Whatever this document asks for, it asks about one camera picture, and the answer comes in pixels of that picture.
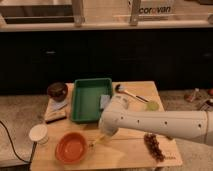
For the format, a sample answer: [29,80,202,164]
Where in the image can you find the yellow banana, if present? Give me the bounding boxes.
[89,135,105,147]

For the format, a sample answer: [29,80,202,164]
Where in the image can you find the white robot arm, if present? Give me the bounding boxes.
[99,94,213,146]

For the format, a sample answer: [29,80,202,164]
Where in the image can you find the dark brown bowl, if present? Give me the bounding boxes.
[47,82,68,102]

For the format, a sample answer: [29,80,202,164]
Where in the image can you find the red bowl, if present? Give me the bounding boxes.
[55,132,88,164]

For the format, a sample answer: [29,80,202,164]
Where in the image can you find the grey sponge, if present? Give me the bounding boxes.
[100,95,111,109]

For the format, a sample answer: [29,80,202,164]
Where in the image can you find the green plastic tray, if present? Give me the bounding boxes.
[70,78,113,123]

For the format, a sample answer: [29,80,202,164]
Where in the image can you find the light green cup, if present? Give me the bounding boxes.
[146,101,159,111]

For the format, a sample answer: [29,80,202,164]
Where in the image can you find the dark grape bunch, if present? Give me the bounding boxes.
[144,133,165,162]

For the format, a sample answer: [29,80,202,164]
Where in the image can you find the white box with lettering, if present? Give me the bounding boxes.
[138,0,174,21]

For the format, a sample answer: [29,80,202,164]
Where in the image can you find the white paper cup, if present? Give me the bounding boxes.
[29,124,48,144]

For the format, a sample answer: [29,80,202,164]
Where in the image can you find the dish brush with handle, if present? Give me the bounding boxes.
[115,84,148,103]

